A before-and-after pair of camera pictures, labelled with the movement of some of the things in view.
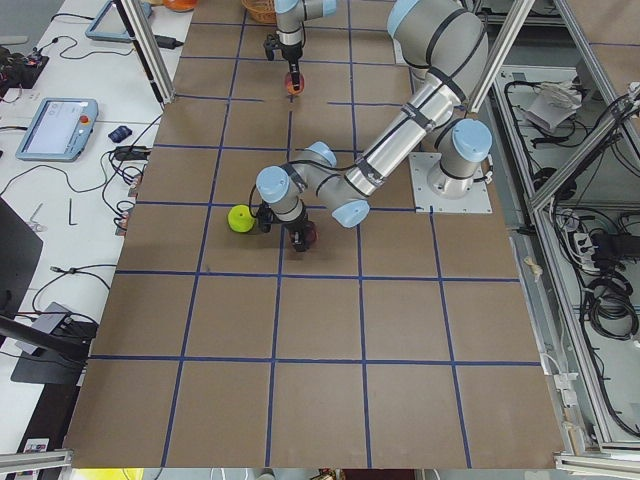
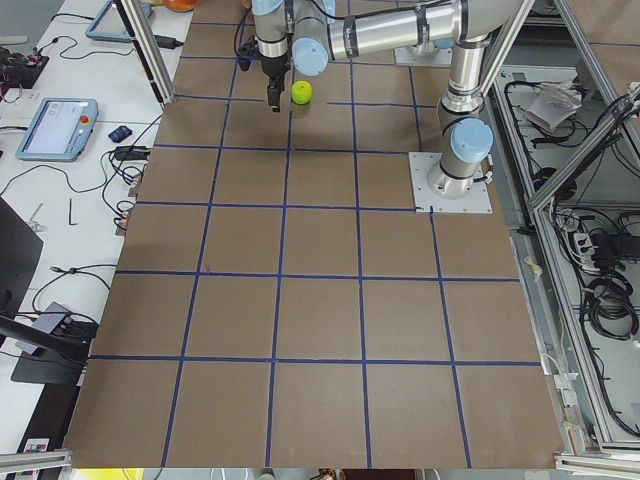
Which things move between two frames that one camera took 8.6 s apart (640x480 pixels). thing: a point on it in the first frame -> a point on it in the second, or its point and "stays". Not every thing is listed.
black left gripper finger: (294, 66) -> (274, 92)
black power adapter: (167, 42) stays
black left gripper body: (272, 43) -> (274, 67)
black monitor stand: (55, 356) stays
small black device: (120, 133) stays
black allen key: (70, 205) stays
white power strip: (585, 250) stays
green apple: (240, 218) -> (301, 92)
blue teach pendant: (60, 131) stays
